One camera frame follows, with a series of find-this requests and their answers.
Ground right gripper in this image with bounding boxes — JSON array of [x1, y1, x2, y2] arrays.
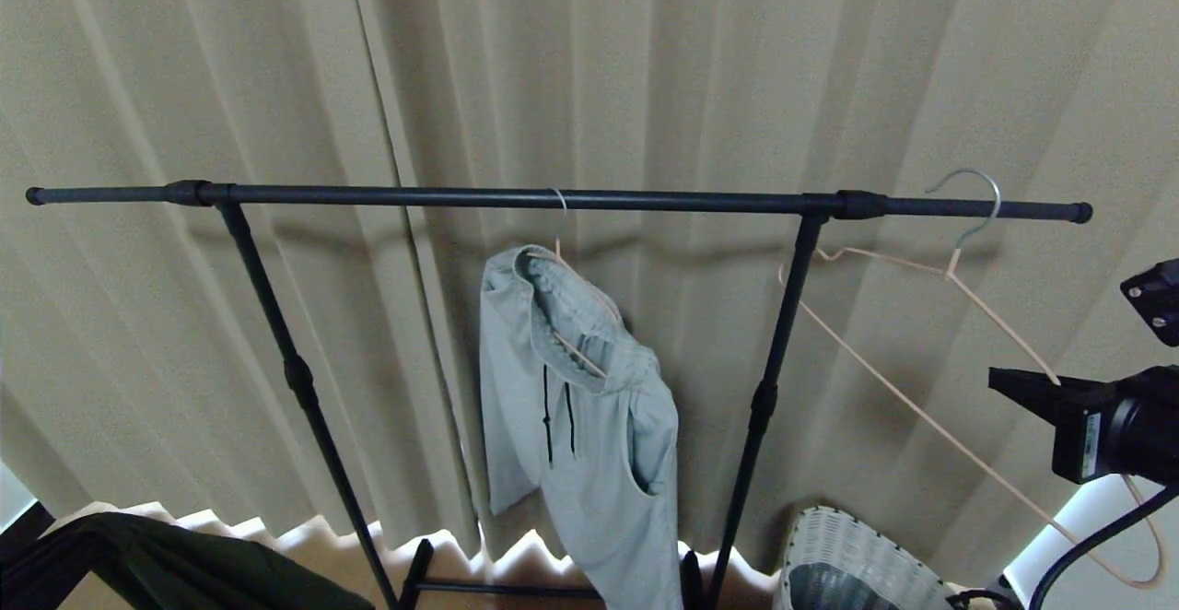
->
[[1050, 366, 1179, 487]]

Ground pink clothes hanger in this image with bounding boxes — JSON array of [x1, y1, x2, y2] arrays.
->
[[778, 168, 1168, 590], [525, 188, 623, 381]]

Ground pale grey shorts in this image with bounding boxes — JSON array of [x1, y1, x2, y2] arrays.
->
[[479, 244, 684, 610]]

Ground green garment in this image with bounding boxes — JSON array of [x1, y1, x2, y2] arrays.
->
[[0, 511, 374, 610]]

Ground white laundry basket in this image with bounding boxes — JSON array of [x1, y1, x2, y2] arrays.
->
[[774, 504, 1014, 610]]

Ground black clothes rack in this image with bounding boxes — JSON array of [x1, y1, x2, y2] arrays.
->
[[26, 180, 1094, 610]]

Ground beige curtain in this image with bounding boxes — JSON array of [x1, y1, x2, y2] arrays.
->
[[0, 0, 1179, 592]]

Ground black cable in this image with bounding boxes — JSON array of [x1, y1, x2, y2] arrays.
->
[[1027, 486, 1179, 610]]

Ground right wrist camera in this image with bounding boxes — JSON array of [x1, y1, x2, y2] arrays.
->
[[1119, 258, 1179, 348]]

